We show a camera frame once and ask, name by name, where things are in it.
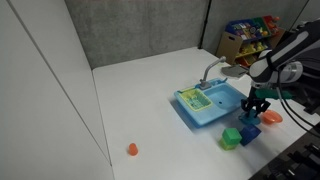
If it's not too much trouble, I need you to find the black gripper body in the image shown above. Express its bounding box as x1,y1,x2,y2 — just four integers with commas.
248,86,268,103

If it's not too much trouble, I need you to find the orange plastic cup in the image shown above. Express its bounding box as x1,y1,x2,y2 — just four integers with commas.
128,142,139,157

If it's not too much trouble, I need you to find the blue plastic plate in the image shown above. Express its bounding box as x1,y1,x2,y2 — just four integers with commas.
237,113,262,127

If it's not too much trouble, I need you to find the gray metal mounting plate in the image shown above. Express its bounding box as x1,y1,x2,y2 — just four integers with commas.
220,63,251,80

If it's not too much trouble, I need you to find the light blue toy sink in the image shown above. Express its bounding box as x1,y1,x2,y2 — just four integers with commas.
173,77,249,128

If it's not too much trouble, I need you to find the orange plastic bowl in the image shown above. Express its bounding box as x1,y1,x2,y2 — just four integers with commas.
261,109,284,126

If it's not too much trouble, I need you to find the dark blue toy cube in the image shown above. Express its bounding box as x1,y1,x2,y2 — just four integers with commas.
239,124,262,147

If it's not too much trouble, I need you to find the green toy cube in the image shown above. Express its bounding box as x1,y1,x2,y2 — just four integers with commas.
218,127,243,151

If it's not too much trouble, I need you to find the gray toy faucet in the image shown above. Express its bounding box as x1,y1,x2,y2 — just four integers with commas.
199,55,227,90

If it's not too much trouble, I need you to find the yellow-green dish rack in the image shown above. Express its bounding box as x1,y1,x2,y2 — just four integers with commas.
179,87,214,112

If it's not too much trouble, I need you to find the wooden toy storage shelf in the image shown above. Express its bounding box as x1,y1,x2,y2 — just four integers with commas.
215,15,287,68

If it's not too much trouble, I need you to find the black equipment beside table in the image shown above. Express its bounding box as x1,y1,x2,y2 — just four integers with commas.
249,123,320,180

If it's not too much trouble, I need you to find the black vertical pole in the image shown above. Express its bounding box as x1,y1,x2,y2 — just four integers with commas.
198,0,212,50

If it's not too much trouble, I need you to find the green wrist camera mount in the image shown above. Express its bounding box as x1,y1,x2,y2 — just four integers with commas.
254,87,293,101

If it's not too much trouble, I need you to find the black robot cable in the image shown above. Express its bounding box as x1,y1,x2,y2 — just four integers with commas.
275,63,320,138

